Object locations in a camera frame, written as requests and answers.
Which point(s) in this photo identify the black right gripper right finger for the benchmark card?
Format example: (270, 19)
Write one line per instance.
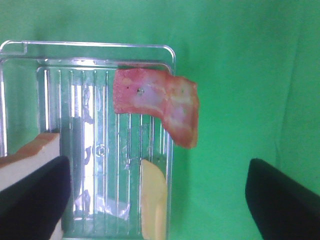
(281, 208)

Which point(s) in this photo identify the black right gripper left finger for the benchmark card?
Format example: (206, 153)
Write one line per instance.
(31, 208)

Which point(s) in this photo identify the bacon strip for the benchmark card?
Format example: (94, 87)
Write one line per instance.
(172, 99)

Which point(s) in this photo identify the right bread slice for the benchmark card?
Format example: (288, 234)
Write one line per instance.
(29, 158)

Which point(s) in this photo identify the right clear plastic tray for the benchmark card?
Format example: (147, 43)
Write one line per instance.
(67, 87)

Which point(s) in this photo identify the yellow cheese slice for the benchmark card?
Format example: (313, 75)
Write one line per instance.
(154, 194)

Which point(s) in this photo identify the green tablecloth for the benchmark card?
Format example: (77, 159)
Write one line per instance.
(257, 66)

